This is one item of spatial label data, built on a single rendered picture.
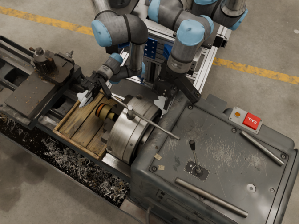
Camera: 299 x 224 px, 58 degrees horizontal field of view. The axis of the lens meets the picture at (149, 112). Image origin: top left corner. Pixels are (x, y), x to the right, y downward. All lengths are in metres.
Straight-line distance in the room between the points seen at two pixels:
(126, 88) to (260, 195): 1.62
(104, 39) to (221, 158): 0.68
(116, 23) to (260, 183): 0.87
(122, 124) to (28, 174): 1.47
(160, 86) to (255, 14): 2.84
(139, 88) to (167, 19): 1.55
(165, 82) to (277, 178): 0.59
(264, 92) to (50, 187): 2.19
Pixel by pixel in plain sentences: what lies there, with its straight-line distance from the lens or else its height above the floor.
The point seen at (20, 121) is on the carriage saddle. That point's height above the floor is 0.93.
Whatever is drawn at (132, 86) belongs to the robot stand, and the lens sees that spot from 2.44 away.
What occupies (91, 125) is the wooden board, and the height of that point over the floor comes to 0.89.
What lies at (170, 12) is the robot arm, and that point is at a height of 1.65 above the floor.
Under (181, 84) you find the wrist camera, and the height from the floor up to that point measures 1.53.
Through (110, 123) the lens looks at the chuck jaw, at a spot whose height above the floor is 1.11.
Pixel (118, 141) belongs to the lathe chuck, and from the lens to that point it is 1.17.
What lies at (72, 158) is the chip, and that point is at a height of 0.58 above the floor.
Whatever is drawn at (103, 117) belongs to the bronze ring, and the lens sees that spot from 1.31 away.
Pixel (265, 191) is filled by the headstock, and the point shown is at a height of 1.25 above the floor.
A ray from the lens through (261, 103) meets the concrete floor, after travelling 2.90.
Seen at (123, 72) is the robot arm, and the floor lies 1.01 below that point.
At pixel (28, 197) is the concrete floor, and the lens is 2.44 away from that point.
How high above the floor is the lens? 2.27
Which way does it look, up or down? 63 degrees down
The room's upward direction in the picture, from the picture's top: 8 degrees clockwise
